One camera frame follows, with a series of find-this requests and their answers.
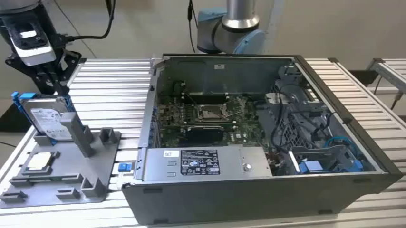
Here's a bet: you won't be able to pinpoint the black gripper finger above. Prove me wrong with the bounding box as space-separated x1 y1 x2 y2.
55 50 82 95
4 54 56 93

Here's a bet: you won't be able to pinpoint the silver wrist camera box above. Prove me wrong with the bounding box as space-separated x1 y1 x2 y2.
8 23 55 67

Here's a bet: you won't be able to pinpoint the green motherboard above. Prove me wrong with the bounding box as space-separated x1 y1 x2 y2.
155 95 270 149

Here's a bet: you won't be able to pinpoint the black wire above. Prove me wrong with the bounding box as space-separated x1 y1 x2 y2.
271 92 288 152

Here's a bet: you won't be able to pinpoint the hard disk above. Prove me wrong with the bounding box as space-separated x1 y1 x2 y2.
11 92 79 146

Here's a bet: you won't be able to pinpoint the perforated metal drive cage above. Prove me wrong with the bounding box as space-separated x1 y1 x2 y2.
257 80 338 153

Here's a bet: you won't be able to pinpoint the grey disk bay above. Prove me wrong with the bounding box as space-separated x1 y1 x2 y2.
290 144 365 175

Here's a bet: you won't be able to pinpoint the grey parts rack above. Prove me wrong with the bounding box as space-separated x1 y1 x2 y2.
0 113 123 210

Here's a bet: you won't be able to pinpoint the silver CPU chip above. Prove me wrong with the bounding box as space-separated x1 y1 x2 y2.
24 152 55 172

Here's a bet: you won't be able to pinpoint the thick black cable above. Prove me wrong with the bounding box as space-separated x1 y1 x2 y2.
55 0 115 45

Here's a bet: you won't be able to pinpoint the blue wire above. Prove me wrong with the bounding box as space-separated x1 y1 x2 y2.
326 135 354 155

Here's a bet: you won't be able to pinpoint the metal socket cover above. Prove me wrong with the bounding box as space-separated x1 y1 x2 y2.
221 95 249 117

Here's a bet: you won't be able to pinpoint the CPU socket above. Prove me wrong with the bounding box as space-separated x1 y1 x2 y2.
194 102 230 122

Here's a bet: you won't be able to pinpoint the black heat sink block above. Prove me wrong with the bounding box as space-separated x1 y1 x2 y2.
185 125 226 146

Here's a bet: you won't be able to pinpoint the dark grey PC case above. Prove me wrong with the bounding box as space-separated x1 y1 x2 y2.
122 53 405 225

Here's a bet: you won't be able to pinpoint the thin black cable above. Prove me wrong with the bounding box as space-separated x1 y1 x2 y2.
187 0 198 53

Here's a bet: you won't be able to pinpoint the grey power supply unit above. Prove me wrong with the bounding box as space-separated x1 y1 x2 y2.
141 146 274 182

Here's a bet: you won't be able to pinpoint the thin metal locking lever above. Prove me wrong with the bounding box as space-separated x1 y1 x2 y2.
186 93 203 107

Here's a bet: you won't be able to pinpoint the metal slat side table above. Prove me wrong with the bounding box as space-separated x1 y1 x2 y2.
366 57 406 95

